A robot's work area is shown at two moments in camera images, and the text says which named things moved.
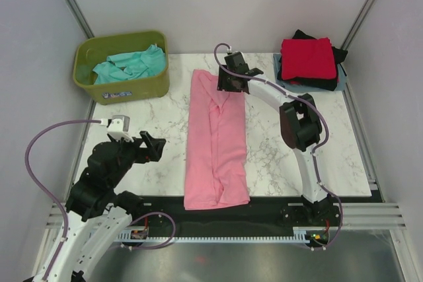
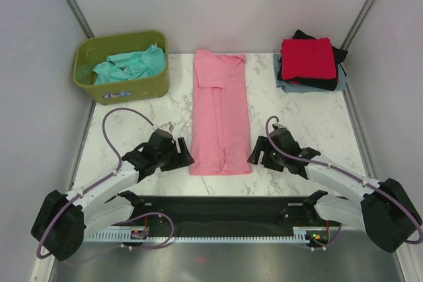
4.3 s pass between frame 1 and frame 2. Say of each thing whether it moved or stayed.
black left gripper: moved
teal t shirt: stayed
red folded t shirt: stayed
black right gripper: moved
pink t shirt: moved
